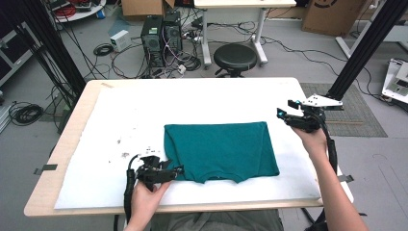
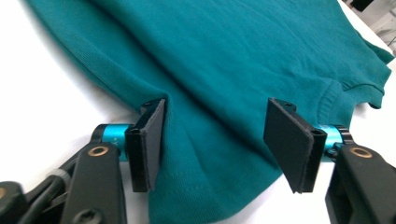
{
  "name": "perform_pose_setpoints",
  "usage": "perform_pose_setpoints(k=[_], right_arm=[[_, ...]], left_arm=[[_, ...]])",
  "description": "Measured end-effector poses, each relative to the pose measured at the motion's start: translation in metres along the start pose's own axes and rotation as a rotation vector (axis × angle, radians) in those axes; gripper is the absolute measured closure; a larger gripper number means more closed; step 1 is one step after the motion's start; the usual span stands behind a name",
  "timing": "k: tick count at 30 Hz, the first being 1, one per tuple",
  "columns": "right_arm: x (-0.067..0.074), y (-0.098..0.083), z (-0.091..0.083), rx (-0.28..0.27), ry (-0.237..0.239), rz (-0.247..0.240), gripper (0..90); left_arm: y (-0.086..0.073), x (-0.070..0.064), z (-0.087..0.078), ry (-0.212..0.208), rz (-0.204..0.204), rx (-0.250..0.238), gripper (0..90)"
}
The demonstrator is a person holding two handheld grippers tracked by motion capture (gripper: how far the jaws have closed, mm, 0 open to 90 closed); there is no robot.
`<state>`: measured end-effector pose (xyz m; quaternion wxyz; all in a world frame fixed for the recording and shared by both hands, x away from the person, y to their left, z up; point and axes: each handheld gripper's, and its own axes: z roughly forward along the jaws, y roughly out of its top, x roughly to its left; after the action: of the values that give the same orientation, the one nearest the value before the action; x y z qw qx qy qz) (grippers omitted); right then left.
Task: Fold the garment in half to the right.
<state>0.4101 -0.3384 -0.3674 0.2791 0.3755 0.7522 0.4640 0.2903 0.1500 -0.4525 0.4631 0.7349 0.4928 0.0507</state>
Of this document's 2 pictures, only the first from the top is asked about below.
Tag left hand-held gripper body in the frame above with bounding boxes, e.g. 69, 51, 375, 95
134, 144, 179, 193

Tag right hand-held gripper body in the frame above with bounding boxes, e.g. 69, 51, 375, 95
283, 93, 344, 134

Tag teal long-sleeved shirt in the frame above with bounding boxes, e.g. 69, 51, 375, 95
163, 120, 281, 185

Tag person's right hand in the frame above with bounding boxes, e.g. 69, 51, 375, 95
290, 125, 328, 159

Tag person's left hand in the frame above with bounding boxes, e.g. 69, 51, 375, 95
130, 179, 172, 225

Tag grey floor mat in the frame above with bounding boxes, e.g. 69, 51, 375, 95
299, 82, 389, 139

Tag person's grey-green pants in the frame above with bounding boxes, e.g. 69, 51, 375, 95
150, 209, 285, 231

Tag grey tape strip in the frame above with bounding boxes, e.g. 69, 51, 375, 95
336, 173, 355, 184

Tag black round stool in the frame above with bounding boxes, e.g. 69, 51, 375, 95
213, 42, 259, 78

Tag white foam mat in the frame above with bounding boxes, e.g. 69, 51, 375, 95
53, 84, 322, 210

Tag large cardboard box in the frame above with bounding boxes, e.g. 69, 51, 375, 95
301, 0, 370, 38

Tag white flat device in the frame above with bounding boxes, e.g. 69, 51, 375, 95
381, 58, 408, 106

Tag black tape strip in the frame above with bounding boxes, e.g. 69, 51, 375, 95
33, 164, 59, 176

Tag light wooden table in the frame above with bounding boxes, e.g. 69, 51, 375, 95
23, 76, 355, 218

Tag white desk with legs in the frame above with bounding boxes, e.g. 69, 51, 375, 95
192, 0, 297, 69

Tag black computer tower green sticker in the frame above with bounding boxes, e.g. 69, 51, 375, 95
140, 14, 166, 69

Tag small white box device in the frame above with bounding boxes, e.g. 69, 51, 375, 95
110, 29, 133, 53

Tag small cardboard box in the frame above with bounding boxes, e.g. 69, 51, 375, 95
120, 0, 176, 18

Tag round white table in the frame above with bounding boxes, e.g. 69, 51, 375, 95
44, 0, 108, 24

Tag grey metal rack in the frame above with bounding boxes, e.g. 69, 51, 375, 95
0, 22, 41, 88

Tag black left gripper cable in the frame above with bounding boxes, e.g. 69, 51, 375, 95
123, 154, 142, 225

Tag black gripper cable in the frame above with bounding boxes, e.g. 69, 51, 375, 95
123, 154, 142, 225
301, 110, 340, 231

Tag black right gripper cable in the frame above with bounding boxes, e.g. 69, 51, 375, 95
301, 110, 340, 231

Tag white desk frame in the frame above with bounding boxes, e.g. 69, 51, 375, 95
335, 23, 408, 61

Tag tangle of floor cables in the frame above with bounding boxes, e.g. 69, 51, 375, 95
110, 18, 204, 80

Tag small black cable coil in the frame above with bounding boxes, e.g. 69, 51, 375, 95
92, 42, 115, 58

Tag large black cable coil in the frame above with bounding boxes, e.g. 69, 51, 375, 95
8, 101, 44, 127

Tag black metal stand with cables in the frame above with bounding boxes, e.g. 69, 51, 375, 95
13, 0, 89, 112

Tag red cable bundle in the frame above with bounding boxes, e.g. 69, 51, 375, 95
53, 4, 78, 18

